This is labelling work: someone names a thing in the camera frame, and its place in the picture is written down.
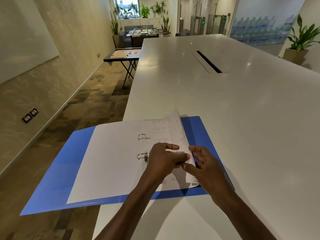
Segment person's left hand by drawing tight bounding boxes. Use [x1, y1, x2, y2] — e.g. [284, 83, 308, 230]
[145, 142, 191, 184]

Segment person's right hand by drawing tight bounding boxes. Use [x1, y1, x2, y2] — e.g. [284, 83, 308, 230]
[181, 145, 234, 209]

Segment printed white paper sheets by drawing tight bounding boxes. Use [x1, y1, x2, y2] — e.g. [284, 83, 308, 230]
[66, 110, 200, 205]

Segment blue folder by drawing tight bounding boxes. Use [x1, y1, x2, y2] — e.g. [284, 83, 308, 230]
[19, 116, 235, 217]

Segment person's left forearm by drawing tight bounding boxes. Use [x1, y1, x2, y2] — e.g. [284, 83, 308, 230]
[94, 172, 163, 240]

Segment black-framed wooden game board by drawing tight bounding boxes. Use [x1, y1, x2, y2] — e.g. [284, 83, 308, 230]
[103, 47, 142, 87]

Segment foosball table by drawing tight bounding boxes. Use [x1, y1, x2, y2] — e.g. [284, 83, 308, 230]
[123, 27, 172, 48]

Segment grey sofa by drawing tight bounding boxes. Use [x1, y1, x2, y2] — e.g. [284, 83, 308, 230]
[124, 24, 154, 32]

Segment snake plant in beige pot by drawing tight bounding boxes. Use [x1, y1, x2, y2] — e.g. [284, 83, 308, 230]
[161, 10, 171, 38]
[109, 11, 123, 49]

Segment metal turnstile gate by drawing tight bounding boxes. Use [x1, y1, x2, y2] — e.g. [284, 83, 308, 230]
[190, 15, 206, 35]
[206, 13, 227, 35]

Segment large plant in beige planter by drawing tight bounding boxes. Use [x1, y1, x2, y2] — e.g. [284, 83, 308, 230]
[282, 14, 320, 66]

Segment stack of water bottles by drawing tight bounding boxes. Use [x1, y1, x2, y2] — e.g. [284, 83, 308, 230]
[229, 14, 299, 47]

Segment bright green leafy plant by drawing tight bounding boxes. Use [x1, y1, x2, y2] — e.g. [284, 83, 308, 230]
[139, 3, 150, 19]

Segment feathery palm plant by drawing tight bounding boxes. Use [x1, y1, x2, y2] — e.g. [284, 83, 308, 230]
[149, 0, 167, 17]

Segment dark green windowsill plant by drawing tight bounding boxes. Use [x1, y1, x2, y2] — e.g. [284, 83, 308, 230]
[113, 3, 123, 19]
[121, 2, 139, 20]

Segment window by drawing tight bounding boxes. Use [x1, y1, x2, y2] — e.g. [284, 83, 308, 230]
[114, 0, 140, 19]

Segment table cable slot cover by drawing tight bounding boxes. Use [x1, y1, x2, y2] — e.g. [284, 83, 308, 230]
[191, 50, 232, 74]

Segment white glass wall board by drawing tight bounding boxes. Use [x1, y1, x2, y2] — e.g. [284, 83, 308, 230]
[0, 0, 60, 85]

